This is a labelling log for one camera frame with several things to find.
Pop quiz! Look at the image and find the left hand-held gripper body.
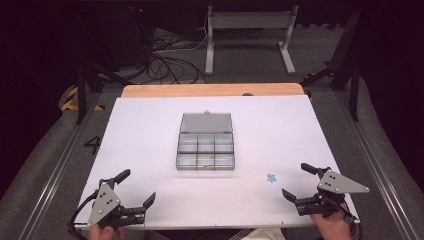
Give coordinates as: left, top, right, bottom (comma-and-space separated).
87, 179, 147, 229

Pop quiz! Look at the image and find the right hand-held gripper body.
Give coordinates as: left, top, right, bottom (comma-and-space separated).
294, 167, 370, 218

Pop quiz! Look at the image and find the person's left hand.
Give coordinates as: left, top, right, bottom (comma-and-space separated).
88, 223, 125, 240

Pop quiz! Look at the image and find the person's right hand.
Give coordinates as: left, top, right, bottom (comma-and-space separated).
309, 212, 354, 240

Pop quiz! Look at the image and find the person's light clothing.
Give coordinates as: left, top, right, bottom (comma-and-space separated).
239, 227, 288, 240

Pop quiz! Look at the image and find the clear plastic compartment box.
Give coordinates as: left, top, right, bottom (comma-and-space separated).
175, 111, 236, 172

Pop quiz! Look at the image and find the yellow and black hazard tape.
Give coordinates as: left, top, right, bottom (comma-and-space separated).
60, 85, 106, 112

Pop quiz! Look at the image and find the black tripod stand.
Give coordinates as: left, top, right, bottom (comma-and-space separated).
299, 6, 364, 123
71, 9, 134, 125

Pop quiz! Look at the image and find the dark cabinet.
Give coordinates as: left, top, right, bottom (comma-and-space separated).
108, 4, 157, 69

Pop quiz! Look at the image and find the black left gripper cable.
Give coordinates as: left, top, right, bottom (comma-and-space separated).
67, 192, 99, 240

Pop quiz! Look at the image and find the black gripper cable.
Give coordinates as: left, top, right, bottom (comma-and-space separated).
67, 192, 99, 240
339, 199, 364, 240

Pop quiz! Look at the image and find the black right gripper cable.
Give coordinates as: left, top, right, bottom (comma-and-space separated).
339, 199, 364, 240

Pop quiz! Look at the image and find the aluminium floor rail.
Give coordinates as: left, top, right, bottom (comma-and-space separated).
334, 89, 424, 240
16, 93, 103, 240

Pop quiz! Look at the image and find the bundle of black floor cables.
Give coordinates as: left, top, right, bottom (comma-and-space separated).
144, 31, 208, 85

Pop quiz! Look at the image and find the grey metal stand frame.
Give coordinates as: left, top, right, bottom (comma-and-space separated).
204, 5, 300, 76

